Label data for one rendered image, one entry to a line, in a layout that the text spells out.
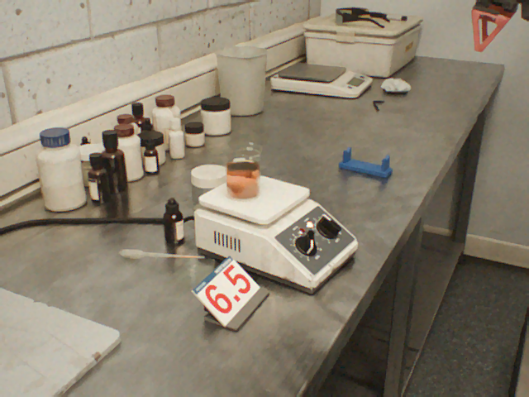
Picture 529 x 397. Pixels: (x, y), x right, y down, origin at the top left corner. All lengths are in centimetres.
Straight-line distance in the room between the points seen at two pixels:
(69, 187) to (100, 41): 38
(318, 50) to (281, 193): 113
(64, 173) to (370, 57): 113
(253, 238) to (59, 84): 58
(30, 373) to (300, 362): 29
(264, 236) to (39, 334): 30
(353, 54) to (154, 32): 70
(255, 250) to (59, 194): 38
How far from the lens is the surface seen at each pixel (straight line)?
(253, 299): 77
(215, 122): 133
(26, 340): 74
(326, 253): 80
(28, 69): 116
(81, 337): 73
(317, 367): 68
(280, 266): 78
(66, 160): 101
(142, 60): 140
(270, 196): 84
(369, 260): 86
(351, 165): 116
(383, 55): 186
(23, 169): 112
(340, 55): 190
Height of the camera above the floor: 119
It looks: 25 degrees down
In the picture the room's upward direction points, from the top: straight up
